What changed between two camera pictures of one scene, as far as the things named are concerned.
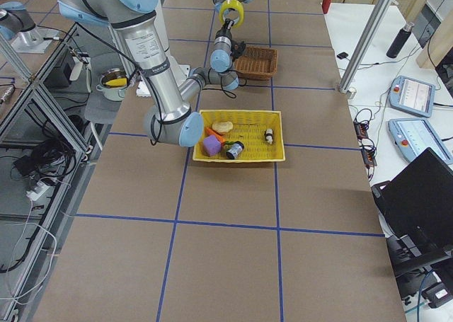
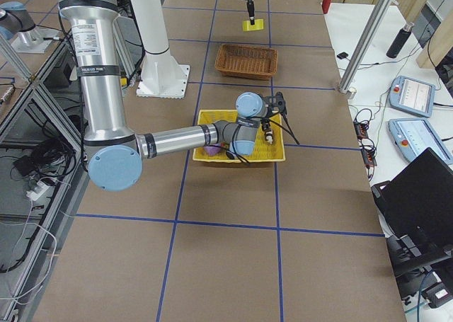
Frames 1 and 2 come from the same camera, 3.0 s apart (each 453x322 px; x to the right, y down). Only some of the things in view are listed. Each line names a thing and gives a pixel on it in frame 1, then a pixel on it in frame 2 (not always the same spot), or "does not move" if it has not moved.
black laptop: [416, 208] does not move
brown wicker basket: [257, 64] does not move
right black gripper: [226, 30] → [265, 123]
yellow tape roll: [231, 3] → [258, 25]
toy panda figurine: [269, 135] does not move
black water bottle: [400, 40] does not move
